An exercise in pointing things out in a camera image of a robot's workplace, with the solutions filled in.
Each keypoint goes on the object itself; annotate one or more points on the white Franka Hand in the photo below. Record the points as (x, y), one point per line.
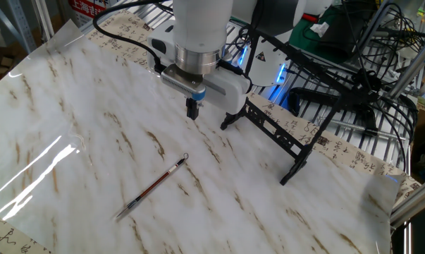
(229, 92)

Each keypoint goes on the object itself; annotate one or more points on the brown calligraphy brush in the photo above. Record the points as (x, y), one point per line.
(152, 187)

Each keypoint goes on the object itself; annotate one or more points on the white Franka Panda arm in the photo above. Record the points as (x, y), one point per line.
(201, 24)

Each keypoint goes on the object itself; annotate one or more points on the black wooden pen rack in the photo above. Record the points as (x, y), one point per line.
(292, 173)

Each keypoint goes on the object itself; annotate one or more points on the glossy marble pattern sheet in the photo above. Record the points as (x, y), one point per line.
(92, 106)

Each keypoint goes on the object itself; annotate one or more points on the green mat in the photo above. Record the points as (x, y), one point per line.
(303, 42)

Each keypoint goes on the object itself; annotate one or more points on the cardboard box red print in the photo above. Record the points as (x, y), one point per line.
(87, 8)

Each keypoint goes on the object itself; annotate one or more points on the red black tool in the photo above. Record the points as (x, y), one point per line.
(311, 18)

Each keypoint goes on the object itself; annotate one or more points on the crumpled white paper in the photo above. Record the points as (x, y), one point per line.
(319, 30)

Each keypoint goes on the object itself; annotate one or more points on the black bag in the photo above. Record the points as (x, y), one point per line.
(339, 39)

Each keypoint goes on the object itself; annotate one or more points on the grey steel shelf upright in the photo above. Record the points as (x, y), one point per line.
(19, 21)

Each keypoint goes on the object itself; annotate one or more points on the brown cardboard scraps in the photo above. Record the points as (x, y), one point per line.
(2, 63)

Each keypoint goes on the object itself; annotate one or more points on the thin metal rod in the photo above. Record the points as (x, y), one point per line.
(388, 134)

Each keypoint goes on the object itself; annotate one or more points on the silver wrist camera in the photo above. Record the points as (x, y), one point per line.
(180, 83)

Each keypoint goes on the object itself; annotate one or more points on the white metal post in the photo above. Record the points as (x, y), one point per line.
(44, 21)

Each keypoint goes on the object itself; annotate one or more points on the aluminium frame post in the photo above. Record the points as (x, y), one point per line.
(416, 202)
(413, 67)

